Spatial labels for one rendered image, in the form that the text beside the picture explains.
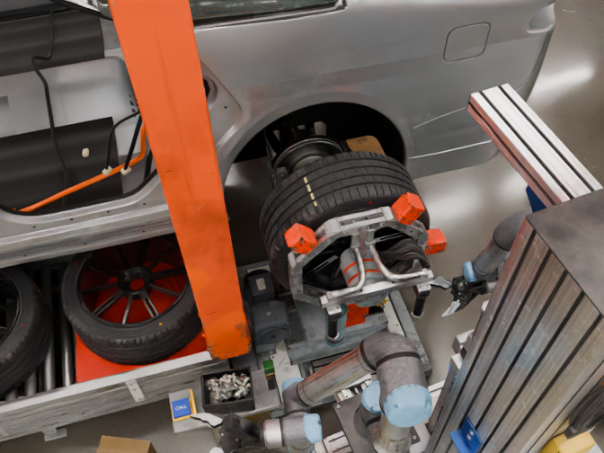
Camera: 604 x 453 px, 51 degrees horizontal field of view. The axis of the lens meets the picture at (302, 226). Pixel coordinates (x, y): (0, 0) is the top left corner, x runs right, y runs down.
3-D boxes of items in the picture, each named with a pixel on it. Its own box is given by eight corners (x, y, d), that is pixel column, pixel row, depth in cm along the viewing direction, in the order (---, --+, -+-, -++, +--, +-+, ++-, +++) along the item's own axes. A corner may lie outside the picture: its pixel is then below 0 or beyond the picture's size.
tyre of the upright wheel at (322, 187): (319, 270, 301) (436, 193, 277) (333, 313, 287) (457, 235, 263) (225, 220, 253) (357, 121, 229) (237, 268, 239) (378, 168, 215)
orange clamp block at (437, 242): (416, 242, 258) (437, 236, 259) (423, 257, 253) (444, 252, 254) (418, 231, 252) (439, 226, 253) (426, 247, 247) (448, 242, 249)
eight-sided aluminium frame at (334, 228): (411, 276, 276) (429, 195, 233) (416, 288, 272) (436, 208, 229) (289, 306, 268) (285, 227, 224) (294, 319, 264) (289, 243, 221)
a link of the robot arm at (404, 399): (400, 426, 201) (423, 348, 158) (412, 474, 192) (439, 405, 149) (363, 430, 201) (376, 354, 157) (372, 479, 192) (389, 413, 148)
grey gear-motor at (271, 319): (273, 284, 333) (270, 245, 305) (294, 355, 308) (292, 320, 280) (240, 292, 330) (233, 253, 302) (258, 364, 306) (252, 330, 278)
